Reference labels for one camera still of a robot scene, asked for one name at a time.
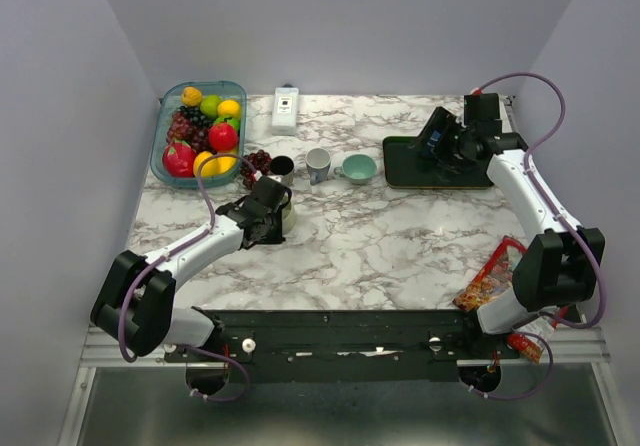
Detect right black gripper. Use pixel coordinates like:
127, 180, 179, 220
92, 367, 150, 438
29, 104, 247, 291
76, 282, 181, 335
409, 106, 475, 175

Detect dark blue mug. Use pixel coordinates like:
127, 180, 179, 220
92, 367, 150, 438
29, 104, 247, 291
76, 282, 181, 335
421, 129, 442, 159

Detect light green mug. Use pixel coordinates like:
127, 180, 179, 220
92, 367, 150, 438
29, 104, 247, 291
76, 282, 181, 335
281, 195, 297, 236

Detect brown mug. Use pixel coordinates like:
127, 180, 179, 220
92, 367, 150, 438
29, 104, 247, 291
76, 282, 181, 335
269, 155, 295, 186

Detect grey-blue mug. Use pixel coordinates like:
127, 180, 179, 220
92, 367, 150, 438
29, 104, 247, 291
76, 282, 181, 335
305, 147, 331, 186

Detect teal green cup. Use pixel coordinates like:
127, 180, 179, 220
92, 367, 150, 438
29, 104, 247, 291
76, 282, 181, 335
334, 154, 377, 185

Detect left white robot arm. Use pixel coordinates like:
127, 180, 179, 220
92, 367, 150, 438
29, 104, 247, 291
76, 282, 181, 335
90, 176, 292, 362

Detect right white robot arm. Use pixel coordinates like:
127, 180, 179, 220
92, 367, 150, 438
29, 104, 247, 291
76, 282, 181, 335
411, 93, 605, 358

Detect dark green tray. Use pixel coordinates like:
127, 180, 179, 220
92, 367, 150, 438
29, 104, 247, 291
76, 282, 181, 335
382, 136, 493, 189

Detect dark red grape bunch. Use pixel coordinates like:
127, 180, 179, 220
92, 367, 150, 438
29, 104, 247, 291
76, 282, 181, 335
240, 150, 272, 190

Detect yellow lemon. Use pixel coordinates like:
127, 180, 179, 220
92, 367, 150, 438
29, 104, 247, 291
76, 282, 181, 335
215, 150, 237, 175

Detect orange fruit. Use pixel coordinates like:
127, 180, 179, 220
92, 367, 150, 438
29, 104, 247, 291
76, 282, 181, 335
193, 151, 220, 178

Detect red apple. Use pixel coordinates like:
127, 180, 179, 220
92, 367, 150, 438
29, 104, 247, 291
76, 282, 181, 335
208, 122, 239, 152

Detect pink dragon fruit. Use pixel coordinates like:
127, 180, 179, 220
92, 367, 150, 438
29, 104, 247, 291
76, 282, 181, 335
162, 141, 197, 178

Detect yellow mango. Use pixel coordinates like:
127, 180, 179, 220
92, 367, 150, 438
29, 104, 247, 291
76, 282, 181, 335
217, 99, 242, 119

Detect grapes in bin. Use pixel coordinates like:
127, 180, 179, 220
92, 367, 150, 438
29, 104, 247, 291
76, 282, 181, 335
166, 106, 213, 153

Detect white rectangular device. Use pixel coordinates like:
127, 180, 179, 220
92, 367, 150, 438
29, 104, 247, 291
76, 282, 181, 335
270, 85, 299, 136

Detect teal plastic fruit bin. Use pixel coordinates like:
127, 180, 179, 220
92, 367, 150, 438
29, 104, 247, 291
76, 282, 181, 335
150, 81, 248, 189

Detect small yellow-brown fruit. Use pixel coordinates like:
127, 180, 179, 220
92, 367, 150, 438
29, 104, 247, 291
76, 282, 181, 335
181, 86, 203, 107

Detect red snack packet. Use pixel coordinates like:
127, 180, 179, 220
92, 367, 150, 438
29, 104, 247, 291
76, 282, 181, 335
452, 236, 526, 312

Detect blue-red snack packet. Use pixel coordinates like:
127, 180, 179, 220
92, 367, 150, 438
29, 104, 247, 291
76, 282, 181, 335
507, 315, 558, 364

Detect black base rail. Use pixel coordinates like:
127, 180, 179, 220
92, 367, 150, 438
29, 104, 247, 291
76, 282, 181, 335
164, 309, 531, 386

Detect aluminium frame rail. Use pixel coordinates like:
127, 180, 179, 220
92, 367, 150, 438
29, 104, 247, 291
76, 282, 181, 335
60, 328, 616, 445

